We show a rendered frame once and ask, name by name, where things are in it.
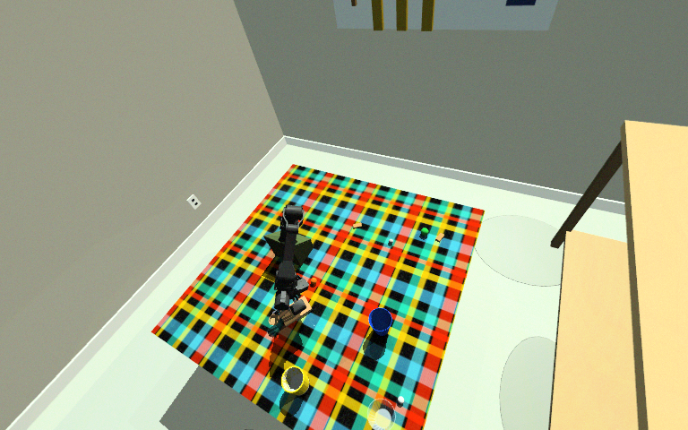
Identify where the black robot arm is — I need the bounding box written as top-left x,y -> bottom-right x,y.
274,204 -> 309,311

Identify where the brown wooden catapult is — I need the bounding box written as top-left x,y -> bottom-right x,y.
269,296 -> 313,327

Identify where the blue plastic cup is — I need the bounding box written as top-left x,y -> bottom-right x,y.
368,308 -> 391,336

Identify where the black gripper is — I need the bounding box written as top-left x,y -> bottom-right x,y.
289,287 -> 306,315

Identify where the yellow mug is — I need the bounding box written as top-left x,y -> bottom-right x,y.
281,366 -> 310,396

